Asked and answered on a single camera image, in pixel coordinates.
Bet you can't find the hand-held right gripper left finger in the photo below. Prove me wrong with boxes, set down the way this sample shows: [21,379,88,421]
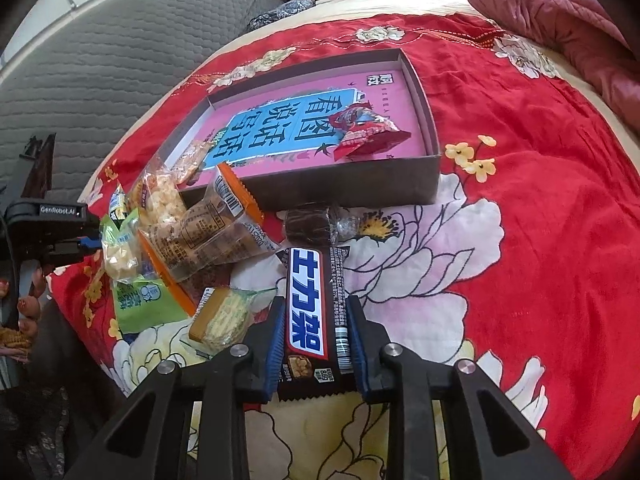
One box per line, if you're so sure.
[65,296,288,480]

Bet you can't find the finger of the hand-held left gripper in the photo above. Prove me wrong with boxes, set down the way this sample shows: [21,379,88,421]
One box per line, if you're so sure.
[47,236,103,267]

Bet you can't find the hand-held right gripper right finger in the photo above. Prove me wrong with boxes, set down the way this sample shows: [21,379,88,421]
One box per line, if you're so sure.
[346,295,576,480]

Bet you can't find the dark chocolate bar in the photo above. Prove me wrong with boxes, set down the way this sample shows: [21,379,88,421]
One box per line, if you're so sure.
[276,246,358,402]

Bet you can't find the yellow candy packet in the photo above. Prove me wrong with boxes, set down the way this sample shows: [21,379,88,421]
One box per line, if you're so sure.
[108,184,132,222]

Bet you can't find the green candy packet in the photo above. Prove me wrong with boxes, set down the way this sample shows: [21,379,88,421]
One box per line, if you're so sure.
[100,207,188,335]

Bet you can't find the clear rice cracker packet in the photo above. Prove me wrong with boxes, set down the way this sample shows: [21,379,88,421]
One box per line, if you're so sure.
[131,140,213,233]

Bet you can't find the clear packet with orange edges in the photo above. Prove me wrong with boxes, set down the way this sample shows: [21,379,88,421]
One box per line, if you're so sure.
[137,162,283,318]

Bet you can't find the brown cake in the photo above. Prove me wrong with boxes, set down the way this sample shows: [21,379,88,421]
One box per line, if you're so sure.
[283,205,361,247]

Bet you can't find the red snack packet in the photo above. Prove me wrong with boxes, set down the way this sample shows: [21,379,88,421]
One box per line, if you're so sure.
[327,101,412,162]

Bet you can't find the grey cardboard box pink inside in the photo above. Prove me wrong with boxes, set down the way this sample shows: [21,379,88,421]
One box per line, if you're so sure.
[165,49,441,212]

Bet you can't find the person's left hand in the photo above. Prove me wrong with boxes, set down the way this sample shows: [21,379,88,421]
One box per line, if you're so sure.
[0,265,51,356]

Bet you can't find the yellow biscuit packet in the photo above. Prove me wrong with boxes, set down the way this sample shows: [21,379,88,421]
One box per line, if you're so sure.
[187,286,278,361]

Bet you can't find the grey quilted headboard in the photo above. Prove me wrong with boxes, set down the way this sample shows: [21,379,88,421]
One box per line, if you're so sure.
[0,0,281,201]

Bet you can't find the red floral blanket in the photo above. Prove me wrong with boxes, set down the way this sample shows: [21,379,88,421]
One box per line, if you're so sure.
[47,10,640,480]

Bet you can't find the dark floral cloth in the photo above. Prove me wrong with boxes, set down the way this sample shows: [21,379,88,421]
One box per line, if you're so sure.
[247,0,316,31]

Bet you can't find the pink quilt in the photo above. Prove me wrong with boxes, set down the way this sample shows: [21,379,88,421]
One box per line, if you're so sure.
[455,0,640,126]

